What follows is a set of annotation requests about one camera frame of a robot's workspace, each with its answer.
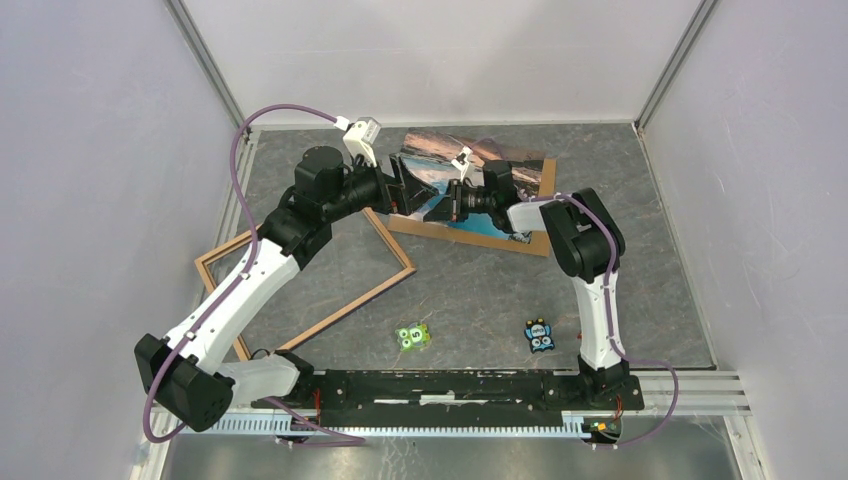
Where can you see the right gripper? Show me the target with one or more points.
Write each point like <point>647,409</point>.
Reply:
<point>449,208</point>

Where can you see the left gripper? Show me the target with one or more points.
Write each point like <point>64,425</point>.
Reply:
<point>404,197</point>

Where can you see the landscape photo print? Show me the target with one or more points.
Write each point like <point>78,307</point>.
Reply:
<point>445,147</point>

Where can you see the wooden picture frame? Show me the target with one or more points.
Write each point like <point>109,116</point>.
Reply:
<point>204,262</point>

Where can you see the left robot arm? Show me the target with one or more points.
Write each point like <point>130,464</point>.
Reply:
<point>184,371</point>

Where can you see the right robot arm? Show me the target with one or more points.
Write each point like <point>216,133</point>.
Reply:
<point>587,245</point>

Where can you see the green owl sticker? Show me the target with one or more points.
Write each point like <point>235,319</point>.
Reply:
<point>413,337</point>

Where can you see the blue owl sticker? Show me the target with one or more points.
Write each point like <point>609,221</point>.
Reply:
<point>538,334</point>

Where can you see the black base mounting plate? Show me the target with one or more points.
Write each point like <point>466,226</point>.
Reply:
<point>458,398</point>

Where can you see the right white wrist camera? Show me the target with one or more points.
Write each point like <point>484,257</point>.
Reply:
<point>462,162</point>

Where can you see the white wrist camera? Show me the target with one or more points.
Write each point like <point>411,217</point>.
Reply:
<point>462,162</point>
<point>359,138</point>

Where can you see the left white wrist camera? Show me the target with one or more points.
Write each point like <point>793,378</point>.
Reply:
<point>359,138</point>

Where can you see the white slotted cable duct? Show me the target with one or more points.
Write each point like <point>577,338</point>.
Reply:
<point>281,424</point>

